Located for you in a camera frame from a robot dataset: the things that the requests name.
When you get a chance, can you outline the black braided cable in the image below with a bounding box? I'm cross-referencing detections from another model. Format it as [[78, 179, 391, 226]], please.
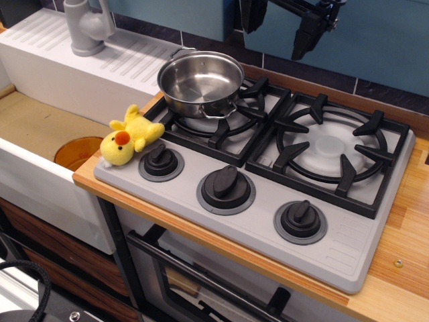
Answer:
[[0, 260, 52, 322]]

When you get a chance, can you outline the black stove knob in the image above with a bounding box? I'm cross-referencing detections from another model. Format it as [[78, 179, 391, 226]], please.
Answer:
[[138, 144, 185, 182], [196, 165, 256, 216], [273, 200, 328, 246]]

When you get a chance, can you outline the stainless steel pan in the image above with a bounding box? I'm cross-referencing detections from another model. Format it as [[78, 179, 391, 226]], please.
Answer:
[[157, 48, 245, 119]]

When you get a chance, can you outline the oven door with handle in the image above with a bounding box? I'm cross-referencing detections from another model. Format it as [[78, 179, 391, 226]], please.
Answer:
[[126, 225, 341, 321]]

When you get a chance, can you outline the black right stove knob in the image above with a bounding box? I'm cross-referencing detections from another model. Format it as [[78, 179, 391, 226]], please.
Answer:
[[273, 200, 328, 246]]

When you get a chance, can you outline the grey toy stove top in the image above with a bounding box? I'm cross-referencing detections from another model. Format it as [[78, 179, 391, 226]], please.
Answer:
[[93, 77, 416, 295]]

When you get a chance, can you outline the grey toy faucet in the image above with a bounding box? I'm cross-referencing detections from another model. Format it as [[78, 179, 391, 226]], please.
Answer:
[[64, 0, 115, 57]]

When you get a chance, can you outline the white toy sink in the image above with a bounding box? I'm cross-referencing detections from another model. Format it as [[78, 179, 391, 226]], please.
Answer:
[[1, 9, 176, 254]]

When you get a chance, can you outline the wooden drawer cabinet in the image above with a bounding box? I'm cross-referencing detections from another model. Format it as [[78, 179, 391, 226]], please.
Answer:
[[1, 199, 142, 321]]

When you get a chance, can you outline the black left burner grate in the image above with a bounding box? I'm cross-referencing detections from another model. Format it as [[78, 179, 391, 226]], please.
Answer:
[[144, 77, 291, 167]]

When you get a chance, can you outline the black right burner grate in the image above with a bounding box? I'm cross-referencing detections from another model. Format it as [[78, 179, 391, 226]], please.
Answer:
[[245, 93, 415, 219]]

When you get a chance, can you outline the yellow stuffed duck toy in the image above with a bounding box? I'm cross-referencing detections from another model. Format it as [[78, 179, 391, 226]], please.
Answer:
[[100, 105, 165, 168]]

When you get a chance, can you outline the black middle stove knob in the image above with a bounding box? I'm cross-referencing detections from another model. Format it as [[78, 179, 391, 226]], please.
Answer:
[[196, 165, 256, 216]]

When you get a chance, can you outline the black left stove knob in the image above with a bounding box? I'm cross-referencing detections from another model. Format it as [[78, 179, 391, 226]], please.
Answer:
[[138, 144, 185, 182]]

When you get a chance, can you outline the teal wall cabinet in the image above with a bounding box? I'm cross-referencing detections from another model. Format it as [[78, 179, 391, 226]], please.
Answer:
[[109, 1, 428, 95]]

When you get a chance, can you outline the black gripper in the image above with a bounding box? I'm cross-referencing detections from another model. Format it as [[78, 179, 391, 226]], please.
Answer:
[[239, 0, 347, 60]]

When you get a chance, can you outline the black burner grate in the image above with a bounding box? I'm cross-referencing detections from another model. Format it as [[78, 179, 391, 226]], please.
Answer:
[[245, 93, 415, 219], [144, 77, 291, 167]]

